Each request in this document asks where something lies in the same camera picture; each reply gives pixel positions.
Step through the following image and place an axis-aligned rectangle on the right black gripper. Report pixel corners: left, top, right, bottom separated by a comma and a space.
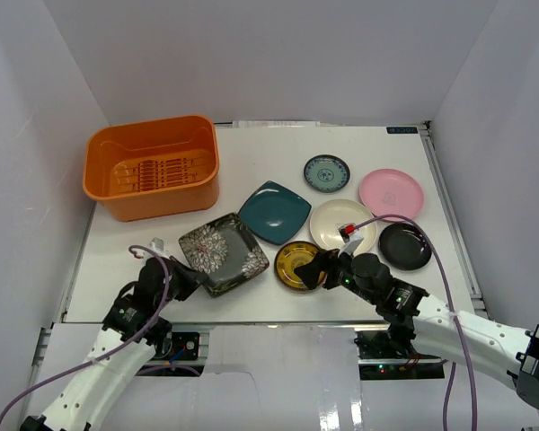
295, 243, 379, 306

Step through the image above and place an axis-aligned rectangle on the black floral square plate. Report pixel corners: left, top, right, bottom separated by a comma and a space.
178, 213, 270, 298

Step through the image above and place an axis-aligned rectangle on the cream round plate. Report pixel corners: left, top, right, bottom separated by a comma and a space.
309, 199, 374, 250

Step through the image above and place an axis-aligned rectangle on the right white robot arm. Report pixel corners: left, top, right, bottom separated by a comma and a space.
294, 251, 539, 410

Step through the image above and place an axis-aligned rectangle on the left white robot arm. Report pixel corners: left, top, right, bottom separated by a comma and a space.
21, 256, 207, 430

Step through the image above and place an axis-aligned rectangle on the orange plastic bin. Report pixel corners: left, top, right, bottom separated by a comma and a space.
83, 115, 220, 222

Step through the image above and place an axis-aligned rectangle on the yellow patterned round plate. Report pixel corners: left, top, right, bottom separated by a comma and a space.
273, 241, 320, 295

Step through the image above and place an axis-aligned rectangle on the teal square plate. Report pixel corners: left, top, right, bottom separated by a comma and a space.
238, 180, 312, 245

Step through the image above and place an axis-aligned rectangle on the black round plate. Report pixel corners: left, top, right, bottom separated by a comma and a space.
378, 223, 432, 271

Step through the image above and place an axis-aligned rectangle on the blue patterned small plate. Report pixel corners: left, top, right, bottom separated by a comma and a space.
303, 154, 350, 193

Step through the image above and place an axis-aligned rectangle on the pink round plate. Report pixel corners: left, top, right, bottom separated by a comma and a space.
358, 168, 425, 219

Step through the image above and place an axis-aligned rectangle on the blue table label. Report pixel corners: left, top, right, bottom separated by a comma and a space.
386, 126, 419, 135

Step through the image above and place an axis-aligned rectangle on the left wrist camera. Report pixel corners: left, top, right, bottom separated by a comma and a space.
144, 237, 167, 260

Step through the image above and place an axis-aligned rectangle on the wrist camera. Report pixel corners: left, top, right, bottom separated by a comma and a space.
144, 237, 167, 260
338, 224, 364, 257

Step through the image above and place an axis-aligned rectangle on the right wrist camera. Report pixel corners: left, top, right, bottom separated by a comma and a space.
338, 224, 364, 257

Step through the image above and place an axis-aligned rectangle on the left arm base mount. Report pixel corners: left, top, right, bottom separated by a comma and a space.
137, 331, 204, 377

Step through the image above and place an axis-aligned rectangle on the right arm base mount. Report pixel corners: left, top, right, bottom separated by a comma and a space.
354, 326, 445, 382

